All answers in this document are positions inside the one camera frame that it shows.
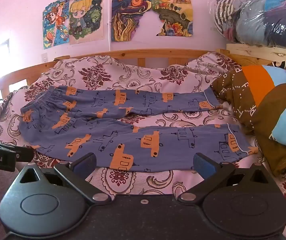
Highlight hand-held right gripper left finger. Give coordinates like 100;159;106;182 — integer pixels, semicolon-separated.
16;152;113;205

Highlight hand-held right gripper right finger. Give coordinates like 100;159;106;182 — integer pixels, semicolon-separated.
177;152;271;204

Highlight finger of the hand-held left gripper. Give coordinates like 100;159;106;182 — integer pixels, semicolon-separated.
0;128;35;163

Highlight blue car print pants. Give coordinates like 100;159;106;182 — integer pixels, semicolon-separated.
18;85;260;172

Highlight brown striped quilt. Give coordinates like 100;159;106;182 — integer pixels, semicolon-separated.
210;59;286;178

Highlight floral pink bed sheet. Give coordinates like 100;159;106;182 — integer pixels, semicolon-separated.
0;52;286;222

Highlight pale wooden plank shelf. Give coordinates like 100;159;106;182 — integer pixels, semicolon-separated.
226;42;286;61

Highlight clear plastic bag of clothes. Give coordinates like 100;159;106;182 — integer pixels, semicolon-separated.
209;0;286;50

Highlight wooden bed frame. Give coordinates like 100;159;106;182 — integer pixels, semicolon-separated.
0;48;230;98

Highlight orange-haired figure wall drawing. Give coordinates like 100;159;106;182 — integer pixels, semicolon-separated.
42;0;70;50

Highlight white wall pipe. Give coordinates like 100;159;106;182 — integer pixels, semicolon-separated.
107;21;112;53

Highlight blonde figure wall drawing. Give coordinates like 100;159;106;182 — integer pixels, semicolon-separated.
69;0;105;45

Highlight landscape wall drawing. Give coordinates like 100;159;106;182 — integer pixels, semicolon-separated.
150;0;194;37

